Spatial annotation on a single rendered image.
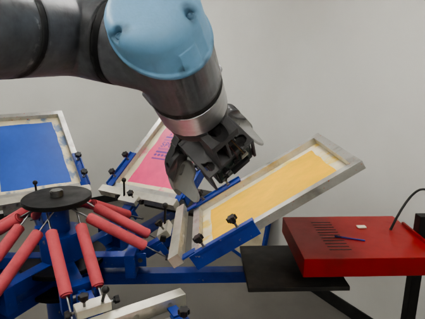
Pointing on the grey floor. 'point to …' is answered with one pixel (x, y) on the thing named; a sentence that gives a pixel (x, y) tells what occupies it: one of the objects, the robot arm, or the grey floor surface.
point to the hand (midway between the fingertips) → (212, 159)
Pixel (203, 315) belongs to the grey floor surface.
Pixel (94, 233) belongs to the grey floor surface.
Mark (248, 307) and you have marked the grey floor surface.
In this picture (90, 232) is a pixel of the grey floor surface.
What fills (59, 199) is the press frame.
